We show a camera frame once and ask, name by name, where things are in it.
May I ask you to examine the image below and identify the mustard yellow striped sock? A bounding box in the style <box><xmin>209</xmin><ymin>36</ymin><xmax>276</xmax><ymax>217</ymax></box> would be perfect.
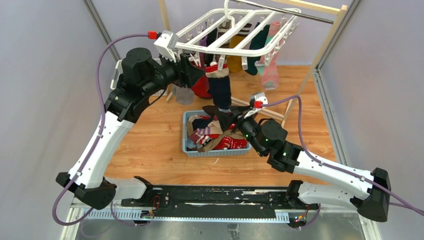
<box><xmin>226</xmin><ymin>23</ymin><xmax>252</xmax><ymax>73</ymax></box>

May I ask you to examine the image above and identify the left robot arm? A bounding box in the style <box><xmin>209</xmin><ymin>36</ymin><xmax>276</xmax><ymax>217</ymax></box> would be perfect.
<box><xmin>56</xmin><ymin>47</ymin><xmax>205</xmax><ymax>210</ymax></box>

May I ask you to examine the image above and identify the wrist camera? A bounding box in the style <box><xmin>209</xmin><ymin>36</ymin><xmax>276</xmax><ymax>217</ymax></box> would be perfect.
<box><xmin>244</xmin><ymin>92</ymin><xmax>268</xmax><ymax>119</ymax></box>
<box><xmin>153</xmin><ymin>30</ymin><xmax>179</xmax><ymax>63</ymax></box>

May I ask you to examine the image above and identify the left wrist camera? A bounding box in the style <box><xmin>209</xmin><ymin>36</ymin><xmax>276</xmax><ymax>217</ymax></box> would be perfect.
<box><xmin>153</xmin><ymin>30</ymin><xmax>179</xmax><ymax>63</ymax></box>

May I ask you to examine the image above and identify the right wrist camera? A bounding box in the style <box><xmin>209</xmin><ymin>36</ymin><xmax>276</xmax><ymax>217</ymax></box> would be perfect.
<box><xmin>244</xmin><ymin>92</ymin><xmax>268</xmax><ymax>119</ymax></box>

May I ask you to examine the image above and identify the blue plastic basket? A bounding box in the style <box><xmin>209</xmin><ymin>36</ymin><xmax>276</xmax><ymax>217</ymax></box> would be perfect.
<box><xmin>181</xmin><ymin>110</ymin><xmax>252</xmax><ymax>157</ymax></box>

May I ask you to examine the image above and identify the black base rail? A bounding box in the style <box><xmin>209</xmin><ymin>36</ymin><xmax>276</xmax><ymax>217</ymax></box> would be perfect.
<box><xmin>119</xmin><ymin>182</ymin><xmax>318</xmax><ymax>220</ymax></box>

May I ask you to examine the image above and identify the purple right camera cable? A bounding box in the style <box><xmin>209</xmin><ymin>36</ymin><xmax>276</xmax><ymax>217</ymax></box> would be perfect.
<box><xmin>255</xmin><ymin>95</ymin><xmax>424</xmax><ymax>217</ymax></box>

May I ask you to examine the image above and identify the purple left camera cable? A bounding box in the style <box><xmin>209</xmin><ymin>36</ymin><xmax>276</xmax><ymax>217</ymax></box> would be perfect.
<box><xmin>52</xmin><ymin>31</ymin><xmax>157</xmax><ymax>227</ymax></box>

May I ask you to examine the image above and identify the grey sock orange cuff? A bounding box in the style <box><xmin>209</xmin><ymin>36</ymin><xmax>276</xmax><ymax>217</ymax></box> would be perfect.
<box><xmin>171</xmin><ymin>85</ymin><xmax>195</xmax><ymax>105</ymax></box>

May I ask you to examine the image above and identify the white plastic basket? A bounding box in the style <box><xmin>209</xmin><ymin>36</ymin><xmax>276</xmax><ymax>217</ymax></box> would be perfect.
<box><xmin>110</xmin><ymin>59</ymin><xmax>169</xmax><ymax>97</ymax></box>

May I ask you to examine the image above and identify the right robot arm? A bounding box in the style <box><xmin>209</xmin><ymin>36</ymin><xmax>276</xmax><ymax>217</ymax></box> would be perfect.
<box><xmin>202</xmin><ymin>105</ymin><xmax>391</xmax><ymax>223</ymax></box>

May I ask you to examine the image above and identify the purple camera cable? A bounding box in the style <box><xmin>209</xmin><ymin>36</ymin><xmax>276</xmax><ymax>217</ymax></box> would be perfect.
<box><xmin>255</xmin><ymin>95</ymin><xmax>424</xmax><ymax>217</ymax></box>
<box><xmin>52</xmin><ymin>31</ymin><xmax>157</xmax><ymax>227</ymax></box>

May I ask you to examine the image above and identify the white plastic clip hanger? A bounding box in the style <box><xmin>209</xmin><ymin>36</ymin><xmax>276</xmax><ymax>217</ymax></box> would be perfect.
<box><xmin>175</xmin><ymin>0</ymin><xmax>302</xmax><ymax>70</ymax></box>

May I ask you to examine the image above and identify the wooden rack frame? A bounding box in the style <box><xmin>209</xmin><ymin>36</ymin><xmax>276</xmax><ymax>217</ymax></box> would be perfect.
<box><xmin>157</xmin><ymin>0</ymin><xmax>348</xmax><ymax>128</ymax></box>

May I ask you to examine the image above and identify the navy blue sock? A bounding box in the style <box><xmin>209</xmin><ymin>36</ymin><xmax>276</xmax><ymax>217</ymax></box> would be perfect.
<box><xmin>205</xmin><ymin>64</ymin><xmax>232</xmax><ymax>110</ymax></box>

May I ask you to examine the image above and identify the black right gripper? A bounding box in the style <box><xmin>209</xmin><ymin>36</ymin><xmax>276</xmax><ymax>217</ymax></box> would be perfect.
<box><xmin>214</xmin><ymin>105</ymin><xmax>265</xmax><ymax>156</ymax></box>

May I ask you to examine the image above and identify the red white sock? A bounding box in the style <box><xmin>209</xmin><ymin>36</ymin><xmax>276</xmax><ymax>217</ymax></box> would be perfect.
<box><xmin>191</xmin><ymin>74</ymin><xmax>212</xmax><ymax>99</ymax></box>

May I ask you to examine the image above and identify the pile of socks in basket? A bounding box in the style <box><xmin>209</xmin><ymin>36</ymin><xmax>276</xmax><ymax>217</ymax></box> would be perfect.
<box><xmin>184</xmin><ymin>114</ymin><xmax>248</xmax><ymax>153</ymax></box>

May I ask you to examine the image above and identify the brown white striped sock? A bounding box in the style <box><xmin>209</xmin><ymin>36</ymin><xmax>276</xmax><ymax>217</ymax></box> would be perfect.
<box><xmin>215</xmin><ymin>19</ymin><xmax>233</xmax><ymax>49</ymax></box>

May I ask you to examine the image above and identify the pink green sock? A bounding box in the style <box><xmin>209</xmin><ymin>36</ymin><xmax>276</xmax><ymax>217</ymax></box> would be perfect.
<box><xmin>255</xmin><ymin>21</ymin><xmax>280</xmax><ymax>91</ymax></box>

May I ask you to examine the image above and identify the black blue white sock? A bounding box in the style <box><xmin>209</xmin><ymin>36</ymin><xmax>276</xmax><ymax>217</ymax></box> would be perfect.
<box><xmin>205</xmin><ymin>28</ymin><xmax>220</xmax><ymax>67</ymax></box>

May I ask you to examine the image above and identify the metal hanging rod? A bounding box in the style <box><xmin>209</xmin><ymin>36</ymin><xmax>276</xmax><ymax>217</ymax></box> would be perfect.
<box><xmin>231</xmin><ymin>0</ymin><xmax>335</xmax><ymax>24</ymax></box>

